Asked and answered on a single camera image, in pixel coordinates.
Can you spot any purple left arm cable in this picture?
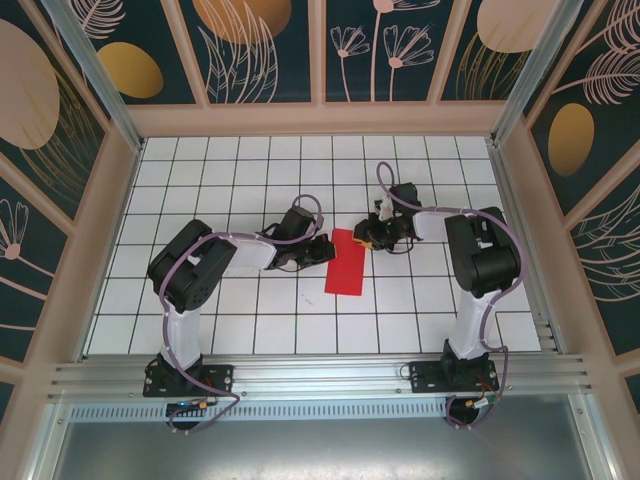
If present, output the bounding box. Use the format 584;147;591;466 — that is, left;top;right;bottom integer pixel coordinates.
158;193;326;436

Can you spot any red paper sheet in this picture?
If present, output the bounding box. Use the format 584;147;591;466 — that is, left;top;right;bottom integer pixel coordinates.
323;227;370;297

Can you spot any wall panel with leaf outlines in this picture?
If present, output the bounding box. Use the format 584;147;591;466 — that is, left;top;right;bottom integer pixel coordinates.
179;0;312;105

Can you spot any aluminium side rail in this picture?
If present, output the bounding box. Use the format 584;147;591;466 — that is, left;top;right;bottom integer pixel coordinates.
487;139;569;356

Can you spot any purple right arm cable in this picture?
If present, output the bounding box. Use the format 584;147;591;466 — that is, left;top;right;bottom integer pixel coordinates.
374;160;526;432

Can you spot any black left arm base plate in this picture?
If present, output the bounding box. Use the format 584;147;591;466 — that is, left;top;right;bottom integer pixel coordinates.
142;352;236;399

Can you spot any wall panel with fern outlines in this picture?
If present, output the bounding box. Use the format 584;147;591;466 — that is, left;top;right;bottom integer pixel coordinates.
569;159;640;357

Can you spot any aluminium corner post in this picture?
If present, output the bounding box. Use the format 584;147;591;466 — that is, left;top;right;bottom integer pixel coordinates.
489;0;586;146
39;0;146;154

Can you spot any wall panel with flower outlines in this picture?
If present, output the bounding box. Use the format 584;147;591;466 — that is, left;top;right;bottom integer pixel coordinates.
324;0;454;104

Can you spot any wall panel with gold oval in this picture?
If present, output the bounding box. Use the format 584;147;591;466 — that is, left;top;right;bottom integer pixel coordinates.
528;0;640;216

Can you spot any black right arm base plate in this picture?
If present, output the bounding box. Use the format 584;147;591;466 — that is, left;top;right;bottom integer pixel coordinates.
408;357;500;394

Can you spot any grey metal plate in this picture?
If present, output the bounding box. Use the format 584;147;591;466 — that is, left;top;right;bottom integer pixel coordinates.
29;419;616;480

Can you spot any wall panel with single flower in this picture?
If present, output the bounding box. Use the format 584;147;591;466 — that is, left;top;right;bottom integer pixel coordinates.
0;169;69;364

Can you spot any long aluminium mounting rail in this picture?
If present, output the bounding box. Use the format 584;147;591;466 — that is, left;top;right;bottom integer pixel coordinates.
47;353;594;401

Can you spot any slotted grey cable tray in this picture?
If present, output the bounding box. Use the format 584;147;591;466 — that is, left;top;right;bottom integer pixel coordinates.
67;403;576;424

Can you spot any wall panel with peach circle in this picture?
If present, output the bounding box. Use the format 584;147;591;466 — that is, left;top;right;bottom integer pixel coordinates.
439;0;556;101

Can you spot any wall panel with yellow oval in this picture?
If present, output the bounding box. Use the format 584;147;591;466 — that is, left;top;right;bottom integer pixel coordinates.
69;0;197;106

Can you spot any wall panel with gold lines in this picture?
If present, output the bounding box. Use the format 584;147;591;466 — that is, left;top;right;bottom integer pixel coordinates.
0;4;107;224

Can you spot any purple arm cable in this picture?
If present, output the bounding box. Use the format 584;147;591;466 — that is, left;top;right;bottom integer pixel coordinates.
374;160;526;432
158;193;326;436

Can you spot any small circuit board with connector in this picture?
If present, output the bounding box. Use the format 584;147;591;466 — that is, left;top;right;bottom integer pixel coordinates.
166;398;214;416

